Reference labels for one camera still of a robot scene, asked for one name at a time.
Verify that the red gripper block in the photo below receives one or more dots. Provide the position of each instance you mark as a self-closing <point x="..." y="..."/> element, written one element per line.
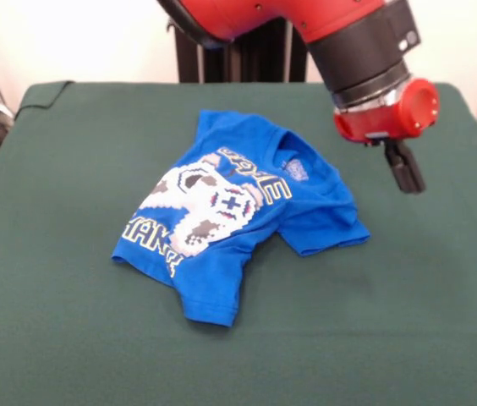
<point x="390" y="120"/>

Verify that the blue printed t-shirt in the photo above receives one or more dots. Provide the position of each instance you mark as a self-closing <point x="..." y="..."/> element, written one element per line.
<point x="306" y="211"/>

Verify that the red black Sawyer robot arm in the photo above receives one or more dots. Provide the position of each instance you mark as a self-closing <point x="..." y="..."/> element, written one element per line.
<point x="348" y="42"/>

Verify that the dark green table cloth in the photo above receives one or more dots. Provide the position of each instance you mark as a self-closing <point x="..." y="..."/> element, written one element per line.
<point x="52" y="254"/>

